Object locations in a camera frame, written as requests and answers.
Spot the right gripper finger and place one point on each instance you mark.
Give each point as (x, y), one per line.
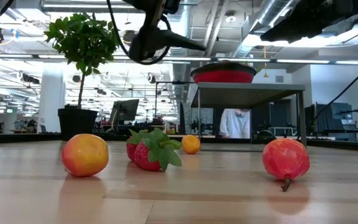
(303, 18)
(306, 32)

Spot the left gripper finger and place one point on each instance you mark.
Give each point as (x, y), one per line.
(182, 46)
(176, 36)

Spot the red collapsible bowl grey rim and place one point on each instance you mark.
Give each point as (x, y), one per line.
(222, 76)

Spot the red toy strawberry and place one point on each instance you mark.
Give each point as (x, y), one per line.
(148, 158)
(131, 151)

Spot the yellow red toy pear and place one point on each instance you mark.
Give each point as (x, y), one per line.
(85, 155)

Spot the red orange toy pear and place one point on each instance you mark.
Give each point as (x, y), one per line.
(286, 158)

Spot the green potted tree black pot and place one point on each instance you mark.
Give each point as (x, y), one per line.
(85, 46)

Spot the black computer monitor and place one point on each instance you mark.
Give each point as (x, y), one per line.
(126, 109)

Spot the grey perforated metal shelf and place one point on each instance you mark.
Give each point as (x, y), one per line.
(244, 93)

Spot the dark computer monitor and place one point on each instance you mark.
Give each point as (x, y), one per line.
(340, 110)

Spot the white column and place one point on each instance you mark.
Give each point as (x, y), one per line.
(51, 99)

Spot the silver ventilation duct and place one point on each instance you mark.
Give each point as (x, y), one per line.
(176, 71)

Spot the black aluminium table frame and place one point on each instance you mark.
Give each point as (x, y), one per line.
(26, 137)

